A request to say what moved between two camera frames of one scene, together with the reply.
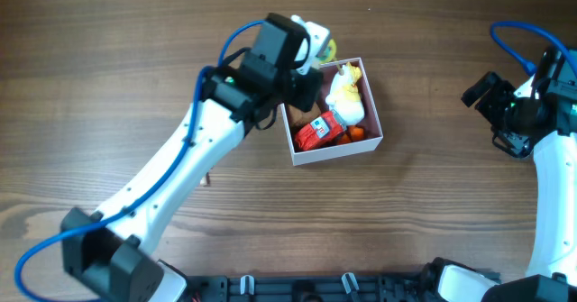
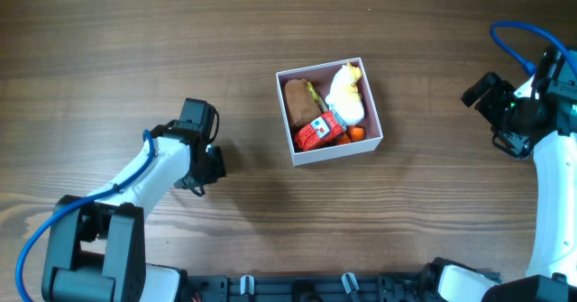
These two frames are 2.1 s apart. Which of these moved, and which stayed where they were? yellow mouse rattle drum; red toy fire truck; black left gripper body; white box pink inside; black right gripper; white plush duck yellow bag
Moved: black left gripper body; yellow mouse rattle drum
Stayed: red toy fire truck; black right gripper; white plush duck yellow bag; white box pink inside
